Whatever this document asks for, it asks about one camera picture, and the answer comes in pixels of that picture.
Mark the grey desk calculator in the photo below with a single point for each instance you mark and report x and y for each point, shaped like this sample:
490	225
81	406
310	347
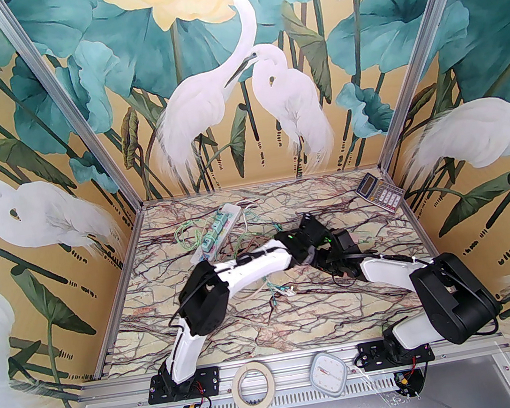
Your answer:
379	191

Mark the mint green USB charger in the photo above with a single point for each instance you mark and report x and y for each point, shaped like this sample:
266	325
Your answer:
210	240

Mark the white square timer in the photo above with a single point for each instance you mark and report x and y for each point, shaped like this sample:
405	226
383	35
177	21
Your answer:
329	374

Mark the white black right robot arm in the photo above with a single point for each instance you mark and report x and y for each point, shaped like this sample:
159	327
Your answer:
393	272

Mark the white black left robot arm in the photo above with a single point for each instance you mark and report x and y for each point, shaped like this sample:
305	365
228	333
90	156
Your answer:
254	264

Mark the white power strip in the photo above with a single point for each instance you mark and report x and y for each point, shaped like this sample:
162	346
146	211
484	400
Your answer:
196	257

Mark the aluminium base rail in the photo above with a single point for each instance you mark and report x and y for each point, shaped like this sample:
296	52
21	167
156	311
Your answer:
284	364

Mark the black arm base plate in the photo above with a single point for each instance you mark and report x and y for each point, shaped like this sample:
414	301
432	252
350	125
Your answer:
210	378
370	354

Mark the masking tape roll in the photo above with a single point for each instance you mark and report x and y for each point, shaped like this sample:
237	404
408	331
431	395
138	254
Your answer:
238	390

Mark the aluminium frame post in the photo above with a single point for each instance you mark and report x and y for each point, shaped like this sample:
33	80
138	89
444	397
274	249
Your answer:
65	108
422	54

